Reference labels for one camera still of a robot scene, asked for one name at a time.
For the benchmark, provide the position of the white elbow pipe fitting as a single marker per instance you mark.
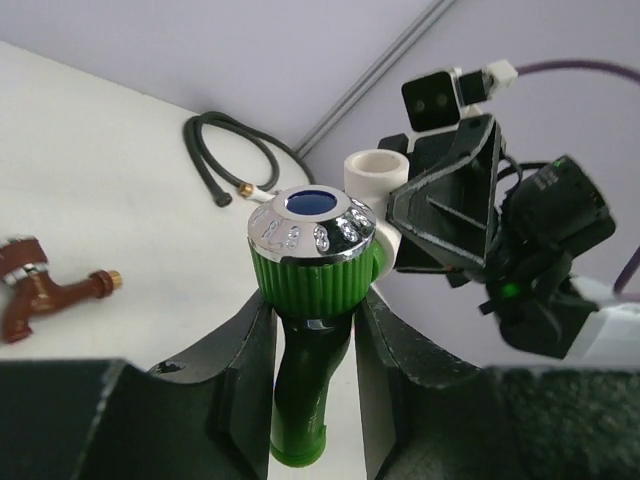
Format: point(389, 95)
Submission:
point(370, 176)

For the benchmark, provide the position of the white faucet with blue cap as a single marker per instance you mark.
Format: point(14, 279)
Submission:
point(253, 193)

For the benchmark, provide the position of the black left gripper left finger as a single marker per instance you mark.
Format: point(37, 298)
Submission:
point(204, 413)

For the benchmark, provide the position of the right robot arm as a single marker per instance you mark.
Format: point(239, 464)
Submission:
point(542, 308)

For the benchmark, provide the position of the green plastic faucet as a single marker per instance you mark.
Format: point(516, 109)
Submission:
point(315, 257)

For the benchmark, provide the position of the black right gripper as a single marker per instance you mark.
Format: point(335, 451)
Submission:
point(445, 212)

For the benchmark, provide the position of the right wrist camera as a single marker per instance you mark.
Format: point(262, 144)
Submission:
point(438, 101)

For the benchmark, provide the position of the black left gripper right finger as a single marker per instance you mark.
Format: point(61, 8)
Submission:
point(427, 414)

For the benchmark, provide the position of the brown plastic faucet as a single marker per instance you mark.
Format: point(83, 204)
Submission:
point(25, 269)

